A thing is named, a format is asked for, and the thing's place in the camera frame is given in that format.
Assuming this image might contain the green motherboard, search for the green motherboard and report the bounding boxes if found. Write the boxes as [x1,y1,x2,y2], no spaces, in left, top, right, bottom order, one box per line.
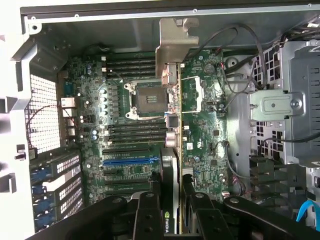
[57,49,230,201]

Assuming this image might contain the black open PC case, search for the black open PC case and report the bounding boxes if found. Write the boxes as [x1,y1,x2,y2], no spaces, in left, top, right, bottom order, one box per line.
[9,0,320,240]

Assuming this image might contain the silver socket cover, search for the silver socket cover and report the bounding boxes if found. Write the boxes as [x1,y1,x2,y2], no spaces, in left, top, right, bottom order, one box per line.
[181,76,221,113]

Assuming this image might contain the black looped wire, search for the black looped wire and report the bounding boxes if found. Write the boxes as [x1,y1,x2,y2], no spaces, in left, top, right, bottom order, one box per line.
[207,23,266,91]

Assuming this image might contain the CPU socket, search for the CPU socket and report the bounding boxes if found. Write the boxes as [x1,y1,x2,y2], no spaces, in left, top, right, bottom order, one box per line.
[123,79,171,120]

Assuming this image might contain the blue expansion slot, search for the blue expansion slot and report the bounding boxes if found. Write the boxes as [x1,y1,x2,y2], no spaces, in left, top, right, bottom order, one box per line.
[102,156,161,168]

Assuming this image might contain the red black twisted wire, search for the red black twisted wire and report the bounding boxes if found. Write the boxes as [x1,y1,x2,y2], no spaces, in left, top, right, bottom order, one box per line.
[26,104,76,151]

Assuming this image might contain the blue disk wire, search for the blue disk wire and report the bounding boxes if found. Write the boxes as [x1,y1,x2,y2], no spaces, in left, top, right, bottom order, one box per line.
[296,199,318,227]

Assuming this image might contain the silver disk bay cage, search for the silver disk bay cage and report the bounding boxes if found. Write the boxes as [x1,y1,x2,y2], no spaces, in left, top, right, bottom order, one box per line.
[247,41,320,168]

